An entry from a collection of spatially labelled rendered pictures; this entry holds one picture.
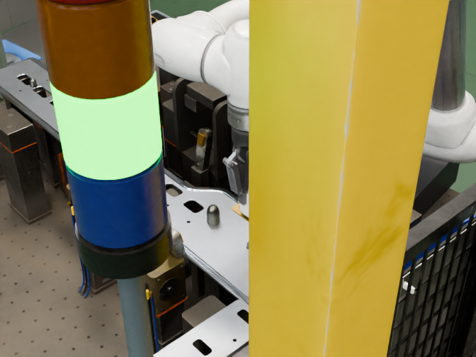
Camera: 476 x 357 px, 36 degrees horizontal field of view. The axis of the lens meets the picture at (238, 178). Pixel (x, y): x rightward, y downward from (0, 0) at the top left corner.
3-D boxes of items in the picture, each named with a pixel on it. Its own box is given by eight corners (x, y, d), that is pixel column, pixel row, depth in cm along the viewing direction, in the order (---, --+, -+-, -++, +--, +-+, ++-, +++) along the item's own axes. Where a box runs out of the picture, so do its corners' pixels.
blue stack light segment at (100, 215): (59, 217, 56) (45, 149, 52) (133, 180, 59) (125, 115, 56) (110, 264, 52) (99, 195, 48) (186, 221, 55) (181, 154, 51)
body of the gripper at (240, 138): (252, 106, 154) (252, 143, 160) (221, 122, 150) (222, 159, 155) (278, 121, 150) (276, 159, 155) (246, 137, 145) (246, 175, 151)
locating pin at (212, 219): (204, 225, 180) (203, 205, 176) (214, 219, 182) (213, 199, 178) (212, 231, 178) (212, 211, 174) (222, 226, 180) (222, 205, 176)
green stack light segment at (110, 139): (45, 149, 52) (30, 72, 48) (125, 114, 56) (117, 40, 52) (99, 195, 48) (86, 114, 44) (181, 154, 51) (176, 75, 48)
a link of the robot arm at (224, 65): (286, 92, 147) (231, 74, 153) (289, 20, 138) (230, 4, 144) (258, 117, 140) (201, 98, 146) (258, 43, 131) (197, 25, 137)
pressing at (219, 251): (-28, 80, 236) (-29, 76, 235) (35, 57, 248) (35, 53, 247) (271, 328, 154) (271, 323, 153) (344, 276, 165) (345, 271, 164)
